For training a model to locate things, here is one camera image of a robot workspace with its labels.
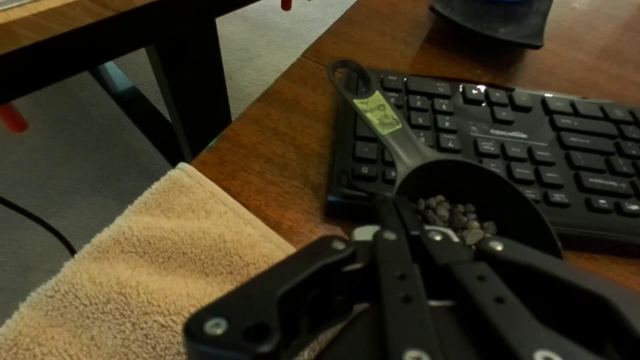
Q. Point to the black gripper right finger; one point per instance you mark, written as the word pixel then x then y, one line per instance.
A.
pixel 547 307

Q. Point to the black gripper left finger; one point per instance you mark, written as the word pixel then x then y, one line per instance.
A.
pixel 300 301

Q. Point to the black measuring cup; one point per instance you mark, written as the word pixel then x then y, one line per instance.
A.
pixel 481 193

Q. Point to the black computer keyboard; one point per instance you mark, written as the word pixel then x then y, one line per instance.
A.
pixel 566 160

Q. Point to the tan terry towel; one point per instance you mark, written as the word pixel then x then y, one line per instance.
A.
pixel 133 286

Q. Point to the wooden aluminium robot stand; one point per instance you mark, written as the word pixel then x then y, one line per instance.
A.
pixel 181 72

